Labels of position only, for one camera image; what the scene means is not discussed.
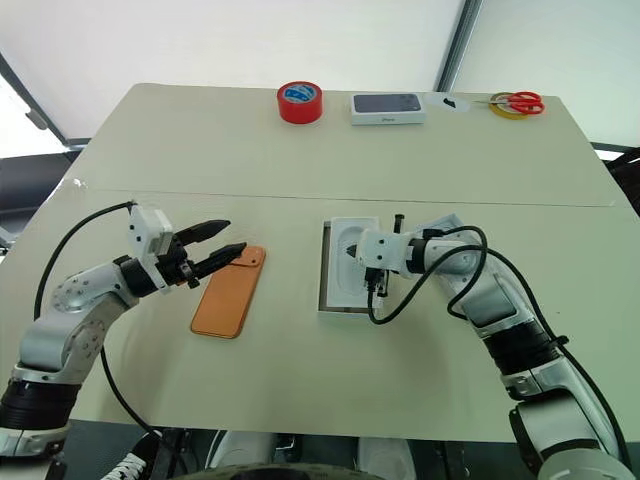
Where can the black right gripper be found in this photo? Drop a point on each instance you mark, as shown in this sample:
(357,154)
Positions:
(376,281)

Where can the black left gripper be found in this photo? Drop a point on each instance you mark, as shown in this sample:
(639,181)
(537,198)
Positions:
(175,267)

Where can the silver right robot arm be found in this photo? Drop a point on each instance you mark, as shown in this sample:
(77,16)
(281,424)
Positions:
(492,300)

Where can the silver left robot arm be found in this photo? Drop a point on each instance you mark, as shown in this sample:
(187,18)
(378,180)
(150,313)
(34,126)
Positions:
(75,320)

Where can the white phone box base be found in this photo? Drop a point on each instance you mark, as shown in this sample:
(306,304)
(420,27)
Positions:
(345,282)

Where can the closed dark-topped phone box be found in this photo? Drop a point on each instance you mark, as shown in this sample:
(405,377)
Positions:
(387,107)

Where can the orange smartphone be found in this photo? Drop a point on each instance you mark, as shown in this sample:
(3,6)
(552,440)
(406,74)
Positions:
(227,297)

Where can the red tape roll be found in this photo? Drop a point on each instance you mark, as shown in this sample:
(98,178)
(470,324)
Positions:
(300,111)

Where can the small black object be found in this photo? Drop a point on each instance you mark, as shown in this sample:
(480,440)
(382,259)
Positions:
(449,102)

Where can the white round paper piece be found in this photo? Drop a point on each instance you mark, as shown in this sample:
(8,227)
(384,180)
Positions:
(460,105)

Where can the yellow tape roll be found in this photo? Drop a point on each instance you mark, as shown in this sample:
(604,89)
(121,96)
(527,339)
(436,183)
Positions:
(500,111)

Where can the black and white sneaker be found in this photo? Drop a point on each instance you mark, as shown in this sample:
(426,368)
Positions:
(131,462)

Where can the black equipment beside table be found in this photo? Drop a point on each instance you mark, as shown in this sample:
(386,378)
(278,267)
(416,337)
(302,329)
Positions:
(625,170)

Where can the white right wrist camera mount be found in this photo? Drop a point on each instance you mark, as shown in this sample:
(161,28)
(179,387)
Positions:
(381,250)

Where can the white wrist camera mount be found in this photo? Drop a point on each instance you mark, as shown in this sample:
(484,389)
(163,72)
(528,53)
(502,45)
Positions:
(381,250)
(146,235)

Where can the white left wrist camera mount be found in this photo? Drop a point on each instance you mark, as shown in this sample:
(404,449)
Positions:
(146,235)

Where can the dark slanted window frame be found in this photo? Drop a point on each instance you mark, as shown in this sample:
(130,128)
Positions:
(457,45)

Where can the dark window frame bar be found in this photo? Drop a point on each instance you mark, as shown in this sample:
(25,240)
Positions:
(30,97)

